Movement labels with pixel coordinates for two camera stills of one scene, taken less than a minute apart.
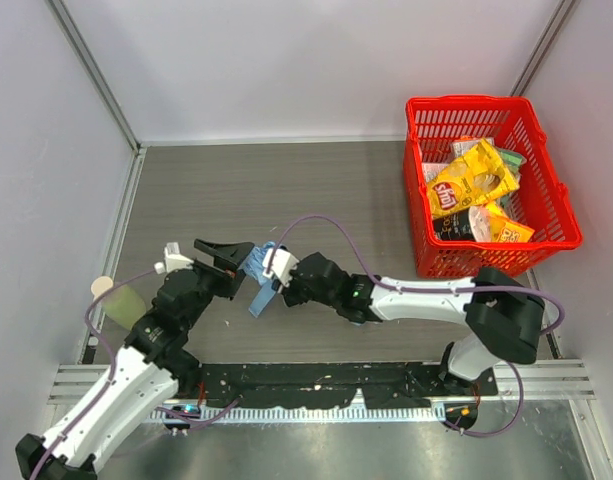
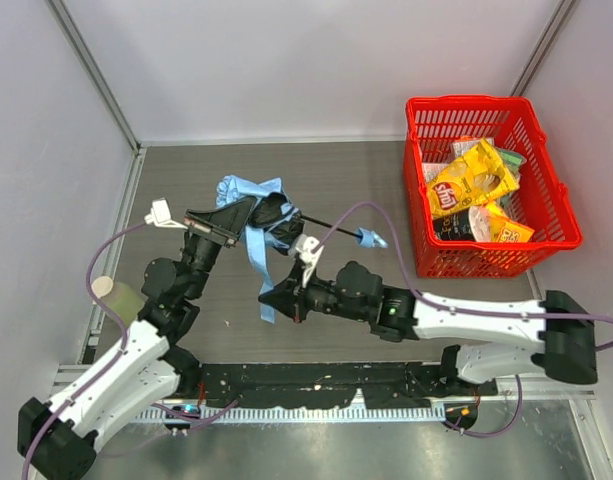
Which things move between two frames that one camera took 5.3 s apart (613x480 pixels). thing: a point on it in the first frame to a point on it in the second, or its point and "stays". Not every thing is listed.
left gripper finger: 226,255 to 226,222
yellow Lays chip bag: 471,181 stays
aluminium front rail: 308,413 stays
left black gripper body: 216,273 to 211,232
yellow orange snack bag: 506,229 stays
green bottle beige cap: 123,305 stays
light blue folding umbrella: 254,272 to 274,223
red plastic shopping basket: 543,201 stays
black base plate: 337,385 stays
